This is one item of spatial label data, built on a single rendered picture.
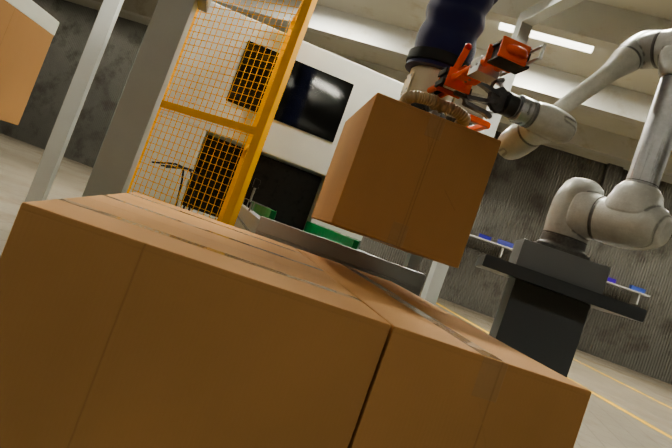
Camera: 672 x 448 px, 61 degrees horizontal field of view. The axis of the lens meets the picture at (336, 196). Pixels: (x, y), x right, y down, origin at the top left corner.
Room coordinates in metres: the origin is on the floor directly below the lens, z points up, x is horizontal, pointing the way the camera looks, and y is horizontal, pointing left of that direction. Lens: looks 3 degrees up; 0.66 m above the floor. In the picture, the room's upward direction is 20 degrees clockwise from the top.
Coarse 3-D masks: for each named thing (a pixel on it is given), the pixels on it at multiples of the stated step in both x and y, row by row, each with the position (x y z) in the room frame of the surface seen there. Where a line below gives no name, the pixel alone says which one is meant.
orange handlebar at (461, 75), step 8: (512, 48) 1.32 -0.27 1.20; (520, 48) 1.32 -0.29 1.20; (520, 56) 1.33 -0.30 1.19; (456, 72) 1.64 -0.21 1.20; (464, 72) 1.58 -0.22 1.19; (456, 80) 1.67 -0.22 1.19; (464, 80) 1.63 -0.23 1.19; (472, 80) 1.60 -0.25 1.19; (432, 88) 1.84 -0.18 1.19; (440, 96) 1.88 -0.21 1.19; (472, 120) 2.04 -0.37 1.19; (480, 120) 2.04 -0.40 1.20; (472, 128) 2.17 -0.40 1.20; (480, 128) 2.10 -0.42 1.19; (488, 128) 2.06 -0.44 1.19
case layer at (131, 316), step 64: (64, 256) 0.86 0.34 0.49; (128, 256) 0.87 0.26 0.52; (192, 256) 0.91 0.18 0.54; (256, 256) 1.28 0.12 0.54; (0, 320) 0.85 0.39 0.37; (64, 320) 0.86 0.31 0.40; (128, 320) 0.88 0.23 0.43; (192, 320) 0.90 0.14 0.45; (256, 320) 0.91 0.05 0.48; (320, 320) 0.93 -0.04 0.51; (384, 320) 0.98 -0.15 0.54; (448, 320) 1.42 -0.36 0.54; (0, 384) 0.85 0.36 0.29; (64, 384) 0.87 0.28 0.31; (128, 384) 0.89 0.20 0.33; (192, 384) 0.90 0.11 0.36; (256, 384) 0.92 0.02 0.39; (320, 384) 0.94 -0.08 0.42; (384, 384) 0.96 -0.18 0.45; (448, 384) 0.98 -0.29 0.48; (512, 384) 1.01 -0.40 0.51; (576, 384) 1.06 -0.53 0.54
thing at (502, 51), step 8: (504, 40) 1.33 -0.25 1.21; (512, 40) 1.34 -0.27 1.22; (488, 48) 1.41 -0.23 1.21; (496, 48) 1.39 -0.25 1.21; (504, 48) 1.33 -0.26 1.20; (528, 48) 1.34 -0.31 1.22; (488, 56) 1.41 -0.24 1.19; (496, 56) 1.35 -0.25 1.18; (504, 56) 1.33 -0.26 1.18; (512, 56) 1.34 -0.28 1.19; (488, 64) 1.41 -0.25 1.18; (496, 64) 1.39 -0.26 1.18; (504, 64) 1.38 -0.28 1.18; (512, 64) 1.36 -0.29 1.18; (520, 64) 1.34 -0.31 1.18
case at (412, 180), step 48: (384, 96) 1.64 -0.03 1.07; (384, 144) 1.64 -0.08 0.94; (432, 144) 1.66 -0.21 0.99; (480, 144) 1.68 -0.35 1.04; (336, 192) 1.74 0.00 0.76; (384, 192) 1.65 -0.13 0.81; (432, 192) 1.67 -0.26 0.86; (480, 192) 1.68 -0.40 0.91; (384, 240) 1.65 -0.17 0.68; (432, 240) 1.67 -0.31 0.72
